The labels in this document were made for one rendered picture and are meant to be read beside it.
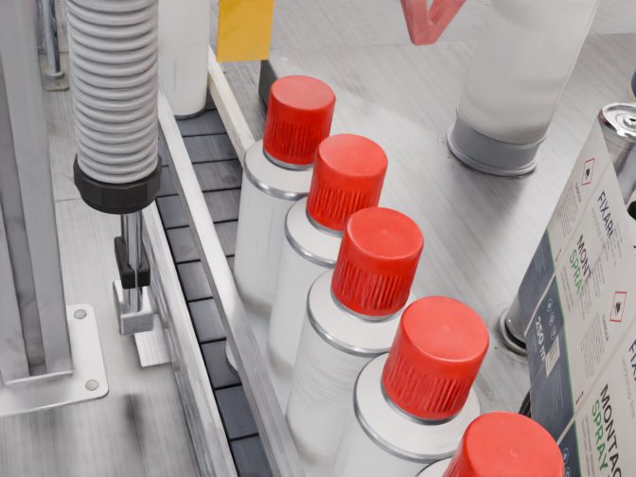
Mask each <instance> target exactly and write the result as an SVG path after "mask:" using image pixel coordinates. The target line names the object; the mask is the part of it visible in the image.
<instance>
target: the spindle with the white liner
mask: <svg viewBox="0 0 636 477"><path fill-rule="evenodd" d="M600 1H601V0H491V1H490V5H489V8H488V12H487V16H486V21H485V24H484V26H483V29H482V32H481V35H480V38H479V42H478V44H477V47H476V51H475V55H474V59H473V62H472V65H471V67H470V70H469V73H468V78H467V80H466V84H465V88H464V92H463V95H462V97H461V98H460V99H459V101H458V103H457V105H456V109H455V112H456V116H457V118H456V121H455V122H453V123H452V124H451V125H450V127H449V129H448V132H447V143H448V146H449V147H450V150H451V151H452V152H453V153H454V154H455V155H456V156H457V157H458V158H459V159H460V160H461V161H462V162H464V163H465V164H467V165H469V166H470V167H472V168H475V169H478V170H480V171H482V172H485V173H489V174H493V175H499V176H515V175H521V174H524V173H527V172H529V171H531V170H532V169H534V168H535V167H536V165H537V164H538V162H539V158H540V152H539V145H540V144H541V143H542V142H544V141H545V139H546V138H547V136H548V134H549V131H550V124H551V121H552V119H553V117H554V115H555V113H556V111H557V107H558V104H559V102H560V100H561V97H562V94H563V92H564V89H565V86H566V84H567V82H568V80H569V78H570V76H571V74H572V72H573V70H574V66H575V63H576V61H577V58H578V55H579V52H580V49H581V47H582V45H583V43H584V41H585V39H586V37H587V34H588V32H589V30H590V28H591V25H592V21H593V19H594V16H595V13H596V11H597V8H598V6H599V4H600Z"/></svg>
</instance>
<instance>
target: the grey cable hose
mask: <svg viewBox="0 0 636 477"><path fill-rule="evenodd" d="M65 5H66V18H67V30H68V43H69V55H70V67H71V79H72V80H71V82H72V91H73V101H74V102H73V108H74V117H75V130H76V141H77V152H76V156H75V160H74V164H73V170H74V182H75V186H76V187H77V189H78V190H79V194H80V196H81V198H82V199H83V200H84V202H85V203H86V204H87V205H89V206H90V207H92V208H93V209H95V210H97V211H99V212H102V213H107V214H113V215H125V214H131V213H134V212H137V211H140V210H142V209H144V208H146V207H148V206H149V205H150V204H152V203H153V201H154V200H155V198H156V196H157V194H158V191H159V190H160V188H161V181H162V157H161V156H160V154H159V153H158V146H157V143H158V135H157V134H158V124H157V123H158V67H159V62H158V44H159V38H158V31H159V26H158V20H159V12H158V8H159V0H65Z"/></svg>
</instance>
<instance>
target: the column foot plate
mask: <svg viewBox="0 0 636 477"><path fill-rule="evenodd" d="M66 313H67V322H68V330H69V339H70V347H71V356H72V364H73V373H74V374H73V375H72V376H70V377H64V378H59V379H53V380H44V381H38V382H33V383H28V384H23V385H17V386H12V387H6V386H5V383H4V379H3V374H2V369H1V365H0V418H1V417H6V416H11V415H19V414H25V413H30V412H35V411H40V410H45V409H50V408H55V407H60V406H65V405H70V404H75V403H80V402H85V401H90V400H95V399H100V398H104V397H106V396H107V395H108V393H109V385H108V380H107V375H106V370H105V365H104V360H103V355H102V350H101V345H100V340H99V335H98V330H97V321H96V316H95V311H94V308H93V306H92V305H90V304H77V305H72V306H66Z"/></svg>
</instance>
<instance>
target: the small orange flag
mask: <svg viewBox="0 0 636 477"><path fill-rule="evenodd" d="M273 15H274V0H220V5H219V21H218V37H217V53H216V62H242V61H260V60H268V58H269V49H270V40H271V32H272V23H273Z"/></svg>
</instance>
